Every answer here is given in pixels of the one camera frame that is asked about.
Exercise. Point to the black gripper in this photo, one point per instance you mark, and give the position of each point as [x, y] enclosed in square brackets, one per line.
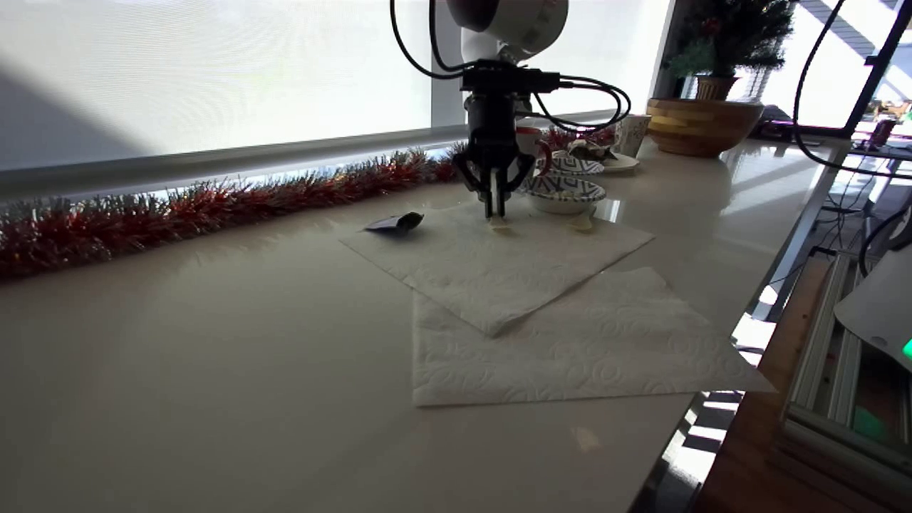
[491, 123]

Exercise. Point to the blue patterned bowl with popcorn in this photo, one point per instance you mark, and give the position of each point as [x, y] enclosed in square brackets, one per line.
[565, 194]

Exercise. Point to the blue patterned bowl with chocolate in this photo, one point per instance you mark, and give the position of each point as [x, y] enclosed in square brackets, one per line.
[580, 162]

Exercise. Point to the large wooden bowl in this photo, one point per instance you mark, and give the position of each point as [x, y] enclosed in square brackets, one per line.
[702, 123]

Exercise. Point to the white paper napkin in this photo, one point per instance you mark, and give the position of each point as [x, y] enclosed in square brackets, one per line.
[493, 266]
[607, 352]

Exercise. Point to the small beige food piece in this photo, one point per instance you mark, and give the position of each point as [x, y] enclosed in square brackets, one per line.
[585, 227]

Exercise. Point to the small dark wrapper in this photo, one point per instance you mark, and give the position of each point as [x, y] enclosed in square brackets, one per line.
[393, 227]

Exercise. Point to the white paper plate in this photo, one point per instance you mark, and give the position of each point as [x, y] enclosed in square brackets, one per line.
[622, 162]

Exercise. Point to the patterned paper cup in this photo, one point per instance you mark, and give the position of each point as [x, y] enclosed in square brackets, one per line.
[632, 133]

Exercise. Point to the red silver tinsel garland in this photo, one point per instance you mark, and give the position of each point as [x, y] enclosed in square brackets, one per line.
[189, 214]

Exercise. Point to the metal and wood robot stand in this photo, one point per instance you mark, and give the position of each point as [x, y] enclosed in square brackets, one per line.
[758, 429]

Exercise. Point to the grey window post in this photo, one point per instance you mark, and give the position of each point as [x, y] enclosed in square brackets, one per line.
[447, 57]

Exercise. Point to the grey window rail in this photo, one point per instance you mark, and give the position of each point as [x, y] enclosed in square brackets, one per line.
[236, 157]

